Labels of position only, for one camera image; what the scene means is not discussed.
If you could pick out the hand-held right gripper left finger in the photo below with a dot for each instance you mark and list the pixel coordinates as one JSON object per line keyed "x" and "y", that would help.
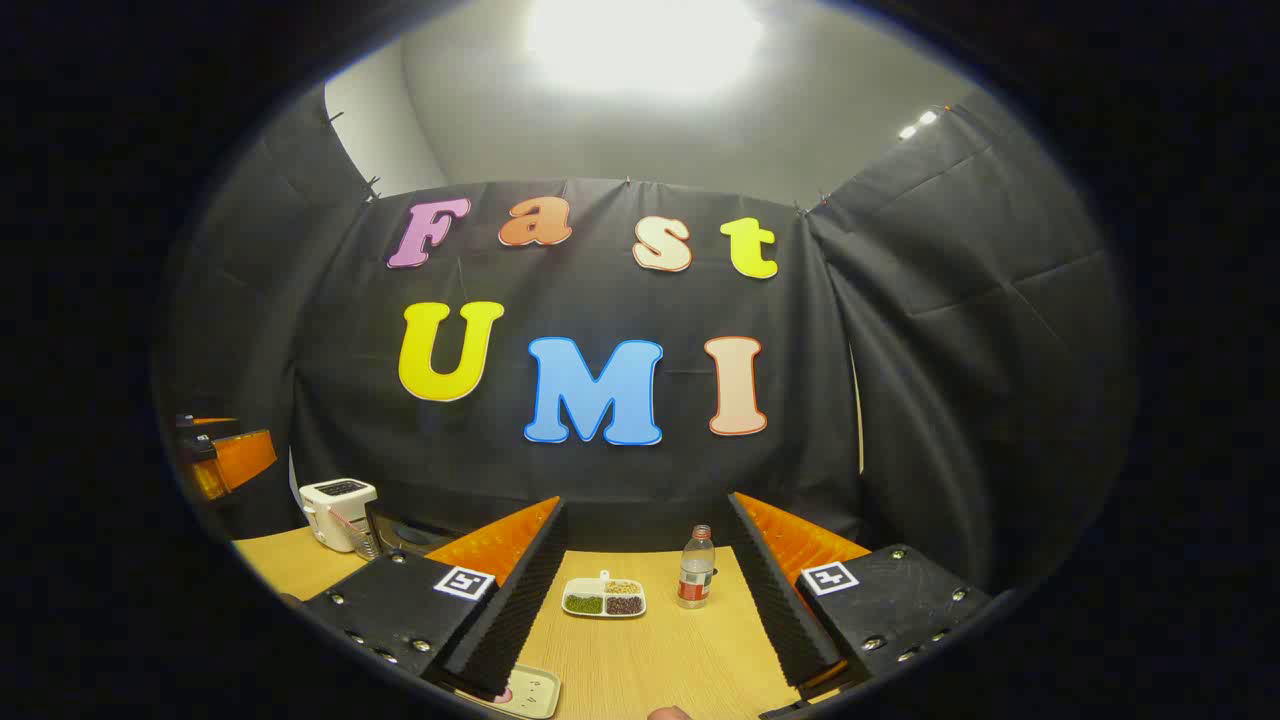
{"x": 520, "y": 600}

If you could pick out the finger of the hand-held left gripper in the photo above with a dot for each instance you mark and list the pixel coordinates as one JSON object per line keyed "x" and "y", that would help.
{"x": 240, "y": 460}

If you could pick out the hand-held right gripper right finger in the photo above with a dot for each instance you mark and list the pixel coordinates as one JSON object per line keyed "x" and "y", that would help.
{"x": 775, "y": 610}

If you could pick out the beige baking tray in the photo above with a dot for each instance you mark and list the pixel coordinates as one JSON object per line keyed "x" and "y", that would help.
{"x": 538, "y": 690}

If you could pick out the round red meat slice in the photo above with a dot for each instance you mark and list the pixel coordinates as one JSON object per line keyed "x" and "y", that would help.
{"x": 502, "y": 694}

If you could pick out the black electric oven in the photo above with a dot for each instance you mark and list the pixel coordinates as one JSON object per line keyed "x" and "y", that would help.
{"x": 410, "y": 530}

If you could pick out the white divided snack dish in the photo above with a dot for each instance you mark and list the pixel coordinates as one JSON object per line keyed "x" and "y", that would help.
{"x": 603, "y": 597}

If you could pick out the clear bottle with red label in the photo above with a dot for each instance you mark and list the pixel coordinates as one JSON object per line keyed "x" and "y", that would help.
{"x": 696, "y": 575}

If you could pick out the white toaster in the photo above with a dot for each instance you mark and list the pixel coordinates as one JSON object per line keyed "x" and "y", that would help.
{"x": 335, "y": 510}

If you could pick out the black backdrop cloth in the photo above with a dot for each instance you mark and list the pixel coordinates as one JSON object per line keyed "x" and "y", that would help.
{"x": 600, "y": 290}

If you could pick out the ceiling light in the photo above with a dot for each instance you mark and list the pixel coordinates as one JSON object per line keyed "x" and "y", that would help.
{"x": 640, "y": 40}

